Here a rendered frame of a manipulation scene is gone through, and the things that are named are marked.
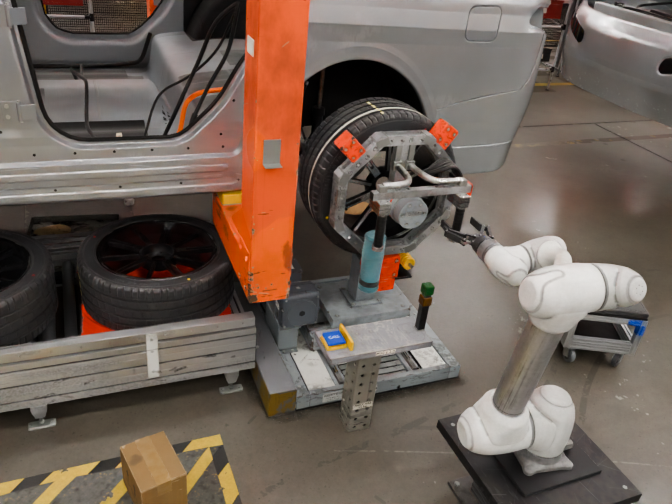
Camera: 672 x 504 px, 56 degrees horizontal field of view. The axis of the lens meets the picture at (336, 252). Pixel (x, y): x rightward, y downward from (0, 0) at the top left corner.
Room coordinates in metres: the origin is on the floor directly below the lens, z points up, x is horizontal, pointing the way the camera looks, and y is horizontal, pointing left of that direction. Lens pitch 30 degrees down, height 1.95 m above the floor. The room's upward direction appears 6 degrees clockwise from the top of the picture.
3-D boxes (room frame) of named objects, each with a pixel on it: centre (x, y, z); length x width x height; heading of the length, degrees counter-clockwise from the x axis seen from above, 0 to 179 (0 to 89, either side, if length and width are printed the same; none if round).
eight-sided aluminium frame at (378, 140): (2.39, -0.21, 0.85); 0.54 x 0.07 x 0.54; 115
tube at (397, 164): (2.24, -0.17, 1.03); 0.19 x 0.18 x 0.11; 25
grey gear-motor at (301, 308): (2.42, 0.20, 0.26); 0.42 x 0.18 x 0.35; 25
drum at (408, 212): (2.33, -0.24, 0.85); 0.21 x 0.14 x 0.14; 25
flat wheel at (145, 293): (2.33, 0.77, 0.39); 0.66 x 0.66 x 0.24
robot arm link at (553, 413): (1.58, -0.76, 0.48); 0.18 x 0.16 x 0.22; 109
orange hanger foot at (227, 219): (2.39, 0.41, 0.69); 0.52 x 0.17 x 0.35; 25
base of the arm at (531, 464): (1.59, -0.79, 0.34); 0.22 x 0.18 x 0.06; 107
